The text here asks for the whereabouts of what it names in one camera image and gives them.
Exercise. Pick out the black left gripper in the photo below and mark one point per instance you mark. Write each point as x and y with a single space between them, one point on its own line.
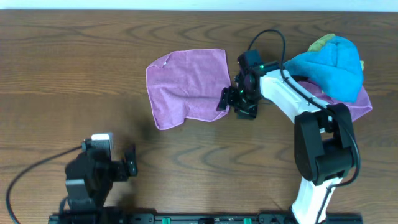
125 168

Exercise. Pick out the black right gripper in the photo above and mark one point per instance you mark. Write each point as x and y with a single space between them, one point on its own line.
236 99

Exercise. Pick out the purple microfiber cloth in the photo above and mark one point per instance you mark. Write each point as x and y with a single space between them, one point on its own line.
187 84

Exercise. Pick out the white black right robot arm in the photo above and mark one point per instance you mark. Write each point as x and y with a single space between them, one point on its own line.
324 146

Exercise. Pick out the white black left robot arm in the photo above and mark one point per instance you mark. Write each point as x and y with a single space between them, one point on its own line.
90 206

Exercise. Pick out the green cloth under blue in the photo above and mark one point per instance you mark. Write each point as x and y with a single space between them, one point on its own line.
338 51

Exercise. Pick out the blue microfiber cloth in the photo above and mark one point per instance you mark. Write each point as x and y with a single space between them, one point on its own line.
338 83

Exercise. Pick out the purple cloth under pile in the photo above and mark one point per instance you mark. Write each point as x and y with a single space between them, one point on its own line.
359 108

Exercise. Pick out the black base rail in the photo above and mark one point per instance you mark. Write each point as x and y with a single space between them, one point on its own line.
148 218

